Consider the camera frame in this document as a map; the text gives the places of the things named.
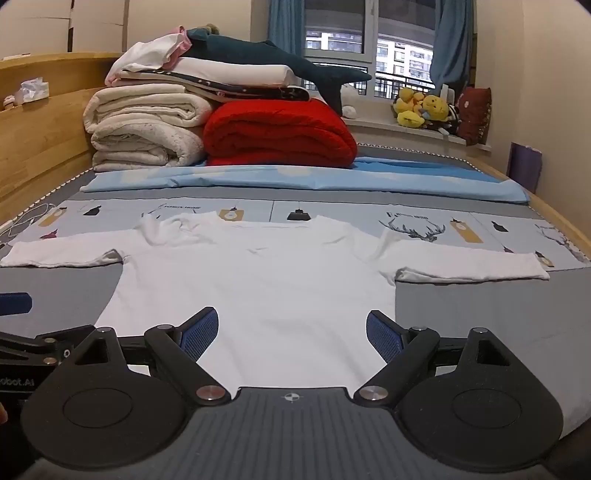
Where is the beige wardrobe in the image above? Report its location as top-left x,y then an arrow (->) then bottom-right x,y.
0,0 -> 130,61

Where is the blue curtain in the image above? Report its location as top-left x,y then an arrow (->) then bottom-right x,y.
268,0 -> 308,58
429,0 -> 476,88

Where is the cream folded blanket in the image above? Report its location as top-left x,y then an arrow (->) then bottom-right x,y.
84,83 -> 215,168

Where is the white folded quilt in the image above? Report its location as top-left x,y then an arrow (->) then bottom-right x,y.
168,56 -> 302,90

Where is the white long-sleeve shirt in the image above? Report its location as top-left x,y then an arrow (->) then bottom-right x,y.
0,211 -> 551,393

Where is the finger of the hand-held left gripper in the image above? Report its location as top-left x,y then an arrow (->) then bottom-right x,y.
0,292 -> 34,317
0,324 -> 96,367

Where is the window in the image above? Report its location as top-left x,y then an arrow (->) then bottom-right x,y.
302,0 -> 444,100

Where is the tissue pack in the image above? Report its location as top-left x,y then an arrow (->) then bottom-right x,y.
14,79 -> 51,104

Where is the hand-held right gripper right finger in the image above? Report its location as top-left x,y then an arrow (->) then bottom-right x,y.
353,310 -> 514,408

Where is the striped plush toy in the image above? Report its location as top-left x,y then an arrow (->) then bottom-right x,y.
445,104 -> 463,136

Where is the dark teal shark plush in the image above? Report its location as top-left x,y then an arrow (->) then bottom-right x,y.
185,28 -> 372,116

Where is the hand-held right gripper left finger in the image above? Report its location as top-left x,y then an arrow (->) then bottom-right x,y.
73,307 -> 232,408

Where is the pink and white cloth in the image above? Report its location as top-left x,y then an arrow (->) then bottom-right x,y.
105,25 -> 192,86

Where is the white cable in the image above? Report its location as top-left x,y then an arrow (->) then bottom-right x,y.
0,203 -> 58,250

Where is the dark red cushion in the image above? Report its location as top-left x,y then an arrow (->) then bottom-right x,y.
457,87 -> 492,146

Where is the light blue sheet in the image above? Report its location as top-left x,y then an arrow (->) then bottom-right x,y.
81,157 -> 529,205

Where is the wooden bed frame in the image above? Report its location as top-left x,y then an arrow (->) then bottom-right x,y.
0,52 -> 591,259

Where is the purple box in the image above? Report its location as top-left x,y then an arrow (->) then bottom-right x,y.
508,142 -> 543,195

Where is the yellow plush toy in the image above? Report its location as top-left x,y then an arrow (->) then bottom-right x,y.
422,95 -> 451,124
394,85 -> 428,129

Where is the white plush toy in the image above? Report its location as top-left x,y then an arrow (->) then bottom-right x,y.
339,85 -> 366,118

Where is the red folded blanket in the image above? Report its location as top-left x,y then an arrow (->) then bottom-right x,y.
203,97 -> 358,168

